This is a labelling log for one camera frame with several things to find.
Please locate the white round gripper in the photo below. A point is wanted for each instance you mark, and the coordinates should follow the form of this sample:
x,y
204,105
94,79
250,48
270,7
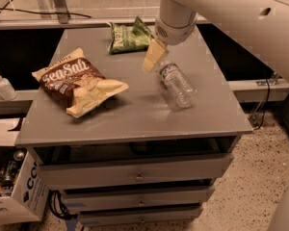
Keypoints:
x,y
173,33

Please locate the clear plastic water bottle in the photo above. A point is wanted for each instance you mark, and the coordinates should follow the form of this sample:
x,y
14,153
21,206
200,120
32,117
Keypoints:
x,y
178,91

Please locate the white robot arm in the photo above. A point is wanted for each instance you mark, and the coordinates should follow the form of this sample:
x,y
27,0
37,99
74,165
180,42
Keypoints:
x,y
260,26

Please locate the hand sanitizer pump bottle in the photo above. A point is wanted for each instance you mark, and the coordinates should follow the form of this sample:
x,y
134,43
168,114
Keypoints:
x,y
6,89

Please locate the green chip bag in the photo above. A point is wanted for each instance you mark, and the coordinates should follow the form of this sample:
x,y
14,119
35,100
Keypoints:
x,y
125,40

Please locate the sea salt chip bag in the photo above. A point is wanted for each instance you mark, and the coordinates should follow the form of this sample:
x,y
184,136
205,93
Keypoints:
x,y
76,81

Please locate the grey drawer cabinet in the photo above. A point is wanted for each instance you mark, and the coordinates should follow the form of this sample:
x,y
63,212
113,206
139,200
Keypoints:
x,y
135,159

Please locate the green can in box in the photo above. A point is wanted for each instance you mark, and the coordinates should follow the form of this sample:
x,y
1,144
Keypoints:
x,y
10,172

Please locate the white cardboard box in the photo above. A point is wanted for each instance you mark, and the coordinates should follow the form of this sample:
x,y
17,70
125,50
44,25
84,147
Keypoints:
x,y
25,197

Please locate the metal frame rail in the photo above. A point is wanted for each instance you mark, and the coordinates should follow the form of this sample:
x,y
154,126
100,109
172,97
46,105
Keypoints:
x,y
38,14

